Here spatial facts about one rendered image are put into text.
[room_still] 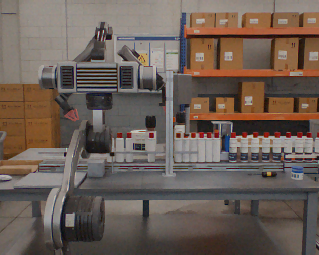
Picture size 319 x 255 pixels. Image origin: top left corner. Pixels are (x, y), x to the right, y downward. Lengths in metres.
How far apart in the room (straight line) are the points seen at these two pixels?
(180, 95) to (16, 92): 3.76
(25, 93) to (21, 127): 0.50
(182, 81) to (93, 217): 1.20
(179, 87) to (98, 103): 0.67
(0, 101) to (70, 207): 4.50
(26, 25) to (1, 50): 0.64
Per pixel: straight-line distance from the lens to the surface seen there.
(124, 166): 2.57
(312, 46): 6.64
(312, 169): 2.78
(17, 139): 5.90
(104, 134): 1.91
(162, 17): 7.02
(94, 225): 1.51
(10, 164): 2.93
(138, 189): 2.17
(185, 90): 2.44
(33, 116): 5.80
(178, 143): 2.56
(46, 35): 7.29
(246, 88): 6.32
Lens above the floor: 1.43
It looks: 6 degrees down
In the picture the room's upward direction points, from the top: straight up
